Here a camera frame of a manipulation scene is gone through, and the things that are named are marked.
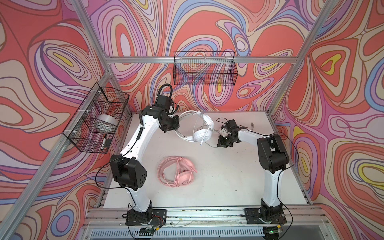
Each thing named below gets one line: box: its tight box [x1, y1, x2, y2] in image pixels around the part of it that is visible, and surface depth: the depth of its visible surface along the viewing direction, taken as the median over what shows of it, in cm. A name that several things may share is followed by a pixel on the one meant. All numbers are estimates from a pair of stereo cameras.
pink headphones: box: [157, 156, 198, 188], surface depth 87 cm
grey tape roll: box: [94, 114, 119, 133], surface depth 74 cm
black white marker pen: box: [100, 133, 107, 151], surface depth 74 cm
